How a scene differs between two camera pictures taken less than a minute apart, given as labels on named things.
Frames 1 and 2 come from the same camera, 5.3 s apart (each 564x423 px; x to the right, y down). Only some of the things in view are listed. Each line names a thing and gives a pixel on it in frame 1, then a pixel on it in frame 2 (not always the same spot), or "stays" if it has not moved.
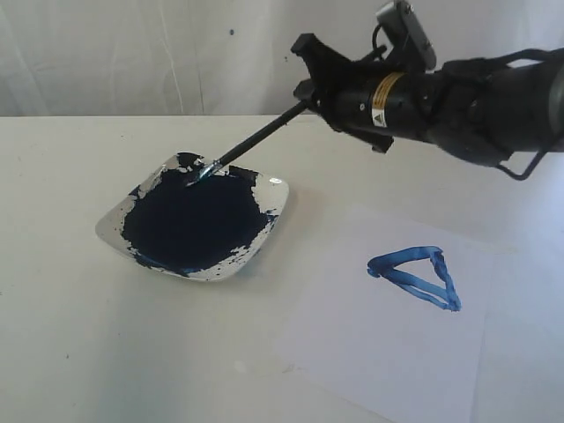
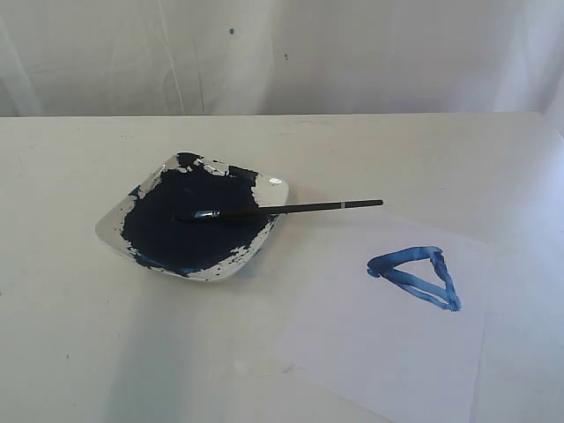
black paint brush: (275, 125) -> (274, 209)
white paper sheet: (395, 320) stays
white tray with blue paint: (207, 232) stays
